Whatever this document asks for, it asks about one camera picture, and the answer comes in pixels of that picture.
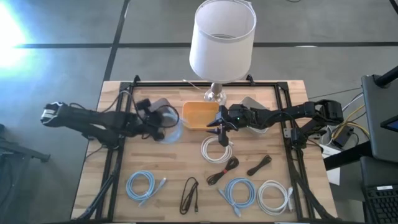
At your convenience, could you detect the black aluminium frame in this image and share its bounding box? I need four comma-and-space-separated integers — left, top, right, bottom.
74, 74, 335, 224

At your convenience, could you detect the grey plastic bin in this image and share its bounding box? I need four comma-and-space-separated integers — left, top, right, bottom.
239, 95, 270, 135

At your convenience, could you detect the white paper sheet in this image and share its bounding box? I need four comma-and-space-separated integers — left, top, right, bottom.
320, 144, 342, 186

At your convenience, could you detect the white cable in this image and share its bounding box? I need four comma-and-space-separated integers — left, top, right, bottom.
200, 135, 234, 165
256, 179, 295, 217

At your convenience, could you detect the yellow plastic bin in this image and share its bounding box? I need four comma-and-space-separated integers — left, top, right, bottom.
182, 101, 221, 131

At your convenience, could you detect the translucent plastic bin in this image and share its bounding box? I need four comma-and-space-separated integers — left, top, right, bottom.
148, 98, 184, 144

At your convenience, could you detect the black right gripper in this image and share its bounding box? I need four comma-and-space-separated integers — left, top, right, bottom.
206, 104, 259, 147

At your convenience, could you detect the black keyboard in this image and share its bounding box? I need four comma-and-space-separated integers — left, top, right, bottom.
362, 183, 398, 224

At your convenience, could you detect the short black cable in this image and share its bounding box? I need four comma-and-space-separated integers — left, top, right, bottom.
246, 154, 273, 177

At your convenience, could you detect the black cable with red tie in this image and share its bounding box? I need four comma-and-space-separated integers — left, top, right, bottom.
206, 156, 240, 187

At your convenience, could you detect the black power brick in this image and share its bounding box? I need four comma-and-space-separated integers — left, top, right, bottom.
331, 126, 355, 149

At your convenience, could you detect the long black looped cable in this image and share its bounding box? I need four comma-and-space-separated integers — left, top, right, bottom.
179, 176, 200, 215

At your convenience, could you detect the light blue cable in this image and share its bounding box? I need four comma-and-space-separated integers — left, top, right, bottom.
125, 170, 167, 208
217, 177, 257, 218

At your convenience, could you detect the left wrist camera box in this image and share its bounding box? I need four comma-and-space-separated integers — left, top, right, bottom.
136, 98, 154, 110

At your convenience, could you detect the black computer monitor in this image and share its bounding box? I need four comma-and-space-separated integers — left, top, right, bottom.
381, 114, 398, 133

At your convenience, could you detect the silver lamp with white shade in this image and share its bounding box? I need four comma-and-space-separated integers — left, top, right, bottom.
183, 0, 257, 105

